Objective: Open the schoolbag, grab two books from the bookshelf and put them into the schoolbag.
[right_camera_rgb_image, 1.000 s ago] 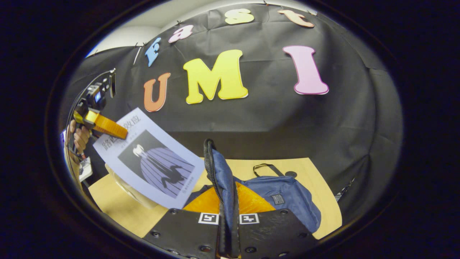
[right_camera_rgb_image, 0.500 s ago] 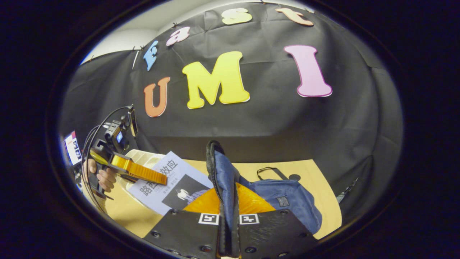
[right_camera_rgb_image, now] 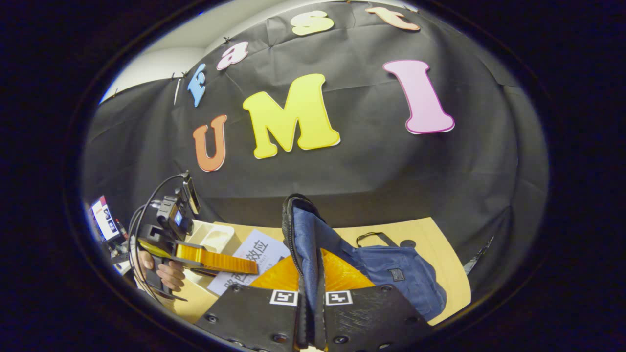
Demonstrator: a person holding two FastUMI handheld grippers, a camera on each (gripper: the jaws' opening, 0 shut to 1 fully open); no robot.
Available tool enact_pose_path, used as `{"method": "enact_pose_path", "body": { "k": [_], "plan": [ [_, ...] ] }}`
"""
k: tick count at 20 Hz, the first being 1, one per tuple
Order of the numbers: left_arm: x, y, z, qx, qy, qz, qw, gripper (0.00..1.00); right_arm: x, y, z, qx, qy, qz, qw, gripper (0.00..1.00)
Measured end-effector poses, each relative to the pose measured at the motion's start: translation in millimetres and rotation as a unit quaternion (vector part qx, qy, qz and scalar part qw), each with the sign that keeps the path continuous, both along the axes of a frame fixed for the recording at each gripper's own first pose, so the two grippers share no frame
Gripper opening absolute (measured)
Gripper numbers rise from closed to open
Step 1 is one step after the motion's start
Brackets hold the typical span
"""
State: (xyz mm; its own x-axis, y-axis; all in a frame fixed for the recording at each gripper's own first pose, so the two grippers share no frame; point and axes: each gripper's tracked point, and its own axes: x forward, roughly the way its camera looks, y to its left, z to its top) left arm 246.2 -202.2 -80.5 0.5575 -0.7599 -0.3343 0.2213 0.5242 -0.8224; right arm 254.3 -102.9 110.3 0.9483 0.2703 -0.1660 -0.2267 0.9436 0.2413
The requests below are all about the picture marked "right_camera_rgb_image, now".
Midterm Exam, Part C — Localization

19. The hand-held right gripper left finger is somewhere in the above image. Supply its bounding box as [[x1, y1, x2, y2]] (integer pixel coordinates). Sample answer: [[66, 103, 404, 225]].
[[193, 248, 306, 352]]

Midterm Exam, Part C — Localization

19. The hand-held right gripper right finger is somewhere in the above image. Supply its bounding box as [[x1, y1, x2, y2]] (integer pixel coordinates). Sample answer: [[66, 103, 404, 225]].
[[315, 248, 433, 350]]

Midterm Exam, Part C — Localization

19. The white plastic bookshelf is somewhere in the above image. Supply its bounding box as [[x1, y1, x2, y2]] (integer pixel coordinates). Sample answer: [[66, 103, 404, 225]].
[[186, 220, 245, 290]]

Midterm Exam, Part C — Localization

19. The grey-blue book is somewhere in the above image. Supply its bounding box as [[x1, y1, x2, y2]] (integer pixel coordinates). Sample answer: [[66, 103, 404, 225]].
[[208, 229, 291, 296]]

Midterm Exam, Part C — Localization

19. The blue schoolbag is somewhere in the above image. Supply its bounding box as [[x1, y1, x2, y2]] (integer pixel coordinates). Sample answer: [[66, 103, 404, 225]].
[[281, 193, 447, 350]]

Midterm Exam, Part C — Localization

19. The computer monitor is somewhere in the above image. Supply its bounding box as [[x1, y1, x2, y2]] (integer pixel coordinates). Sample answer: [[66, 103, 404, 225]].
[[90, 196, 122, 241]]

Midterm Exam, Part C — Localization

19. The black backdrop cloth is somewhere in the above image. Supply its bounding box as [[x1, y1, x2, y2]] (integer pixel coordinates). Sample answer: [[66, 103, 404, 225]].
[[81, 0, 548, 304]]

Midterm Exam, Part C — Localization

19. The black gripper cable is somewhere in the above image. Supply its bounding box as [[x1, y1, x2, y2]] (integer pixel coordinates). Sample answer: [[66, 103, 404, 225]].
[[128, 172, 189, 299]]

